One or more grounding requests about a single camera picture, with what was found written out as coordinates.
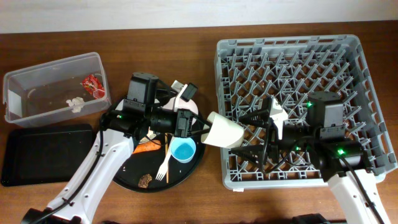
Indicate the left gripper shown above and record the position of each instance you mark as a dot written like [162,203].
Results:
[184,119]

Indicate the black rectangular tray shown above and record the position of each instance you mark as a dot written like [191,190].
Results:
[45,155]

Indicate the red snack wrapper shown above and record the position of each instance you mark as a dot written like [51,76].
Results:
[93,86]

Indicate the orange carrot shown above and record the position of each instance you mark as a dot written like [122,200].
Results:
[148,147]

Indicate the white plastic fork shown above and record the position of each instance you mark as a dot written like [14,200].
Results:
[162,169]

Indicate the brown food scrap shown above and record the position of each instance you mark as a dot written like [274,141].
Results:
[144,181]

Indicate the wooden chopstick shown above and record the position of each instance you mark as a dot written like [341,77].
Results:
[166,157]

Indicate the pink bowl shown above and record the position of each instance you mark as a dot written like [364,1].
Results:
[189,107]

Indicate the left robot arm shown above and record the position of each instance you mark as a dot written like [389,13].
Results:
[78,201]

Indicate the white tissue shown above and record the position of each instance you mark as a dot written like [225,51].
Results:
[76,103]

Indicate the cream white cup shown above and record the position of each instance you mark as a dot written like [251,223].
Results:
[223,132]

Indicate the light blue cup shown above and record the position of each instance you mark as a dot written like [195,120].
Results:
[183,149]

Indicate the clear plastic bin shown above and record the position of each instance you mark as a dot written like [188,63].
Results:
[36,96]

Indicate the grey dishwasher rack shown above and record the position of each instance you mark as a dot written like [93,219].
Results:
[289,68]

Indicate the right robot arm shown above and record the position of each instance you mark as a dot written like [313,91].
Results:
[343,163]

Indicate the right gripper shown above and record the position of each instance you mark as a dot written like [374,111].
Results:
[273,142]

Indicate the grey plate with rice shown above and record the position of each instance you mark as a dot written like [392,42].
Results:
[149,137]

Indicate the round black tray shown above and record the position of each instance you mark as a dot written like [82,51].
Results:
[137,165]

